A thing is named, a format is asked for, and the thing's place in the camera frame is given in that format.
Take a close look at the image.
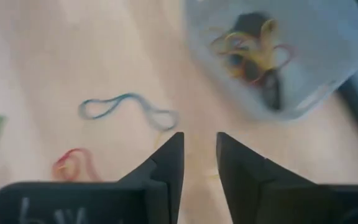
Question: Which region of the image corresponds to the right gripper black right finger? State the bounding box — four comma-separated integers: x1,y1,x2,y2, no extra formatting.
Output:
216,131,358,224

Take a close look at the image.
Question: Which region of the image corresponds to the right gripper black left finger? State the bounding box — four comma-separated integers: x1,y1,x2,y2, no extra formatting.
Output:
0,131,185,224

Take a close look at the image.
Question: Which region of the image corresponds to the black wide rubber band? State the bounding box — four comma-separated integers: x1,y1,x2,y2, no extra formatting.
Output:
260,68,283,110
232,11,272,40

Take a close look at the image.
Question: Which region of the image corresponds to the blue rubber band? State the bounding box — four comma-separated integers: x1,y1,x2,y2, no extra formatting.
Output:
227,53,247,67

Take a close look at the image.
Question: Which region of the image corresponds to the teal rubber band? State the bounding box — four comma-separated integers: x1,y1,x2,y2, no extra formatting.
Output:
78,92,180,131

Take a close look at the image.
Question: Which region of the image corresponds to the translucent grey plastic bin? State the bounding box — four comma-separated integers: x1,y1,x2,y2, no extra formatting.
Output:
183,0,358,121

